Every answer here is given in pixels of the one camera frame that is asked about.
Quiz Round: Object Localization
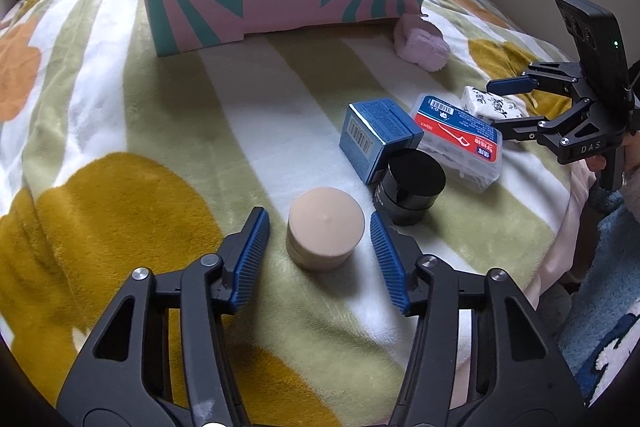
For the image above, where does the pink fluffy cloth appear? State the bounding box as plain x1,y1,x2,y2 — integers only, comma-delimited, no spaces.
393,14,450,73

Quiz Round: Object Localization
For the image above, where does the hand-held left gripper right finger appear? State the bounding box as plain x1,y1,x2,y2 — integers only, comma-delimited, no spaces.
370,210,587,427

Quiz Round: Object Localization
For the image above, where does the floral fleece blanket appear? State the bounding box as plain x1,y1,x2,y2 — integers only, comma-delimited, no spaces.
0,0,581,427

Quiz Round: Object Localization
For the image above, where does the white printed tissue packet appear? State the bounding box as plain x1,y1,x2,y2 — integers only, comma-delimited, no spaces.
459,85,527,124

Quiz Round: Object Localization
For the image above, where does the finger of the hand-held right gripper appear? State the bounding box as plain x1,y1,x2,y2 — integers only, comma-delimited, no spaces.
492,99,599,144
486,61,591,100

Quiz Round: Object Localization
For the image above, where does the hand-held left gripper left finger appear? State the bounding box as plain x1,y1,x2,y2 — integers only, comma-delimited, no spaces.
55,207,271,427

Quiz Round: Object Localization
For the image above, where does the blue cardboard box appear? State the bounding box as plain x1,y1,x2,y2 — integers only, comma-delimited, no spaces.
338,98,425,186

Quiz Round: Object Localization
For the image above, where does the beige round jar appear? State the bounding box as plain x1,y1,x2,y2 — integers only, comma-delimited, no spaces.
286,187,366,272

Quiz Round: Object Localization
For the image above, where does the blue printed cloth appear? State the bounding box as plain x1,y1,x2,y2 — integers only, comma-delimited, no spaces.
559,202,640,408

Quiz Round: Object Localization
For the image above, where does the clear floss pick box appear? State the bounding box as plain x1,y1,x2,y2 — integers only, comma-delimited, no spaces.
409,94,504,194

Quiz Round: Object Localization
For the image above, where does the pale pink pillow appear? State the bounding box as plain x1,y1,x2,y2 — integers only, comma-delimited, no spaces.
530,164,603,303

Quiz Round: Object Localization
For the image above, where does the black round jar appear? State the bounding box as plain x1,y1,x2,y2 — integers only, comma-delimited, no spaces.
372,150,447,227

